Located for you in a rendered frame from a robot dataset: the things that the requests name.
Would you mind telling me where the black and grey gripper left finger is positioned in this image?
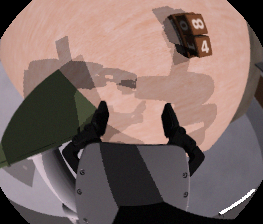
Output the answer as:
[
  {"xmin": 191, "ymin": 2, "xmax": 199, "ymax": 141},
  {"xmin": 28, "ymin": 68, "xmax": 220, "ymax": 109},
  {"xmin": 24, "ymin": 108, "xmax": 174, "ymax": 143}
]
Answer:
[{"xmin": 62, "ymin": 101, "xmax": 109, "ymax": 174}]

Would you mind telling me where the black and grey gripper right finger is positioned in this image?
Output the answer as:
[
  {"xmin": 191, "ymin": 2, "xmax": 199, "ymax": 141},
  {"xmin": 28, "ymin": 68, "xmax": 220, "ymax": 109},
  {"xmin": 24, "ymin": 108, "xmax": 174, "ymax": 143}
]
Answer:
[{"xmin": 161, "ymin": 103, "xmax": 205, "ymax": 177}]

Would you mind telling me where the brown number cube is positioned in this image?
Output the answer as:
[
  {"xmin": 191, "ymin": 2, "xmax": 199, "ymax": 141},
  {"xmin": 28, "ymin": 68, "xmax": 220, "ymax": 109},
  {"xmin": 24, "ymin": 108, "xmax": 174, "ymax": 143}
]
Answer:
[
  {"xmin": 176, "ymin": 14, "xmax": 208, "ymax": 35},
  {"xmin": 185, "ymin": 35, "xmax": 212, "ymax": 58}
]

